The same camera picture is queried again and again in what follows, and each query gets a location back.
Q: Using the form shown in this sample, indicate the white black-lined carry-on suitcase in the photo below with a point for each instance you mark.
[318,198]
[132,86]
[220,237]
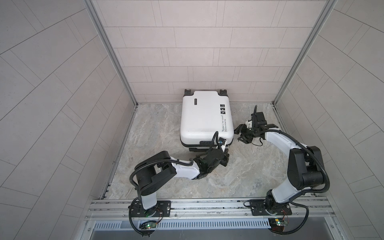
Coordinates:
[203,114]

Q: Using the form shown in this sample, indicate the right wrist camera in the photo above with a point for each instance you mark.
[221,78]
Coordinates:
[249,124]

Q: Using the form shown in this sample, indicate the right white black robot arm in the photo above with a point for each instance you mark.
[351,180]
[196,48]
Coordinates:
[305,173]

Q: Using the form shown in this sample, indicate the aluminium mounting rail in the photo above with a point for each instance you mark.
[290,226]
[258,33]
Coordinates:
[179,209]

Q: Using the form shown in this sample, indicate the left aluminium corner post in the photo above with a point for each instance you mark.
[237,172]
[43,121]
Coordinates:
[90,7]

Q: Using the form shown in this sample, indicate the right green circuit board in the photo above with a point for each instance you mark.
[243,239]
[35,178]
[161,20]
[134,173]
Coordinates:
[277,224]

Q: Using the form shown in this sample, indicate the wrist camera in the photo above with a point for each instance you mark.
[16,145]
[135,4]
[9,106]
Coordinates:
[222,143]
[249,124]

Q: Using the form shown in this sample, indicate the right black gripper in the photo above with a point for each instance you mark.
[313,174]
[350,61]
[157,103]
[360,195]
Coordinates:
[241,128]

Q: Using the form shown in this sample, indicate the green circuit board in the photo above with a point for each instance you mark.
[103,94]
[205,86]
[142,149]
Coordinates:
[277,224]
[148,225]

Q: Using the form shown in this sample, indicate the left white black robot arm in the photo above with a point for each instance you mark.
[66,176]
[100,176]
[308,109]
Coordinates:
[150,175]

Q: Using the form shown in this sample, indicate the left green circuit board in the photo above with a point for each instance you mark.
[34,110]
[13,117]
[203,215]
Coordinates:
[148,225]

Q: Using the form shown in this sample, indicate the aluminium corner post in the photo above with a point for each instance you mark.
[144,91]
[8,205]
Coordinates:
[324,15]
[90,7]

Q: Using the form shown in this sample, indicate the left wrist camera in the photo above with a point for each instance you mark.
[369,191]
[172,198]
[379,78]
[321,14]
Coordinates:
[222,143]

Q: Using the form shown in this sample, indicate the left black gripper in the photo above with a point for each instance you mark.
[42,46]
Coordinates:
[225,158]

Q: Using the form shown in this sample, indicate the right aluminium corner post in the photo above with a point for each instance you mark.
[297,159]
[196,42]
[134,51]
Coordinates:
[324,15]

